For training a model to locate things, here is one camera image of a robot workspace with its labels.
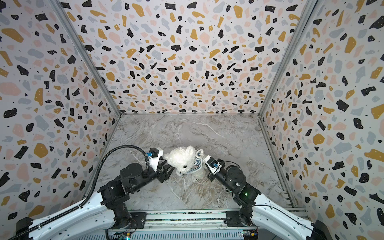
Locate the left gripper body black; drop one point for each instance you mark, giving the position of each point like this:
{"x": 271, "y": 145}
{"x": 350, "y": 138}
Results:
{"x": 162, "y": 169}

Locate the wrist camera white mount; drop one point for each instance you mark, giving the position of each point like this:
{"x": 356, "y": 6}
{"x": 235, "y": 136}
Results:
{"x": 212, "y": 164}
{"x": 154, "y": 155}

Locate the white fluffy teddy bear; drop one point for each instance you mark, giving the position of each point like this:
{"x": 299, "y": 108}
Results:
{"x": 182, "y": 159}

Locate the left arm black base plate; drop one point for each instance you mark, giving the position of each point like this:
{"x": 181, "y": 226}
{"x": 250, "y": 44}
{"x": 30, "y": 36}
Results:
{"x": 134, "y": 221}

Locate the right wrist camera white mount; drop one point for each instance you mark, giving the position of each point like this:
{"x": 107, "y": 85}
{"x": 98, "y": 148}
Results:
{"x": 212, "y": 164}

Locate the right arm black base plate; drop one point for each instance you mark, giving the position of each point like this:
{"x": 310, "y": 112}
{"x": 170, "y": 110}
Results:
{"x": 239, "y": 218}

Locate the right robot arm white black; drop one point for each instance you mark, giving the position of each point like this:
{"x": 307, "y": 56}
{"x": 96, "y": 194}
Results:
{"x": 256, "y": 209}

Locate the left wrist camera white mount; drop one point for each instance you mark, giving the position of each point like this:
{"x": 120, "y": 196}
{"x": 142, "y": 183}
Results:
{"x": 154, "y": 155}

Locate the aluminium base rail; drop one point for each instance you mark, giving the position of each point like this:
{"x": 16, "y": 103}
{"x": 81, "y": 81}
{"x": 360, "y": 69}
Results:
{"x": 186, "y": 220}

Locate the blue white striped knit sweater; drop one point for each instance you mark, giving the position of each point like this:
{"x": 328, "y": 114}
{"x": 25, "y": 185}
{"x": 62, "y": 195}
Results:
{"x": 198, "y": 162}

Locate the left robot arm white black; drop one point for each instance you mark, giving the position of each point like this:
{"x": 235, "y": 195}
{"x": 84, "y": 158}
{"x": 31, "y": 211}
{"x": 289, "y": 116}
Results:
{"x": 104, "y": 209}

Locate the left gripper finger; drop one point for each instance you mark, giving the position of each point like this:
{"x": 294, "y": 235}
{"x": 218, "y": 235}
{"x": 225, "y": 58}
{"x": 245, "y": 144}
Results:
{"x": 166, "y": 174}
{"x": 163, "y": 165}

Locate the grey vented cable duct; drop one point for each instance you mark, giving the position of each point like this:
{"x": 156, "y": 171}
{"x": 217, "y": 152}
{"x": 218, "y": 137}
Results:
{"x": 183, "y": 235}

